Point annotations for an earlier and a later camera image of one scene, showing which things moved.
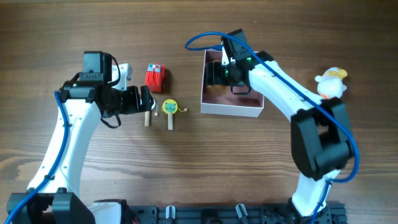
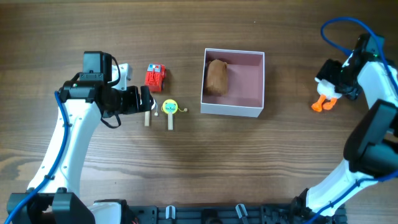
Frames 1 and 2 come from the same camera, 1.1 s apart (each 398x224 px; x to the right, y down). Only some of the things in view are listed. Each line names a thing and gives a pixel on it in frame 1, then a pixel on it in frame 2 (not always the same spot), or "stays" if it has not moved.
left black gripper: (134, 105) stays
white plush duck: (330, 84) stays
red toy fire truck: (154, 75) stays
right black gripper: (212, 73) -> (328, 74)
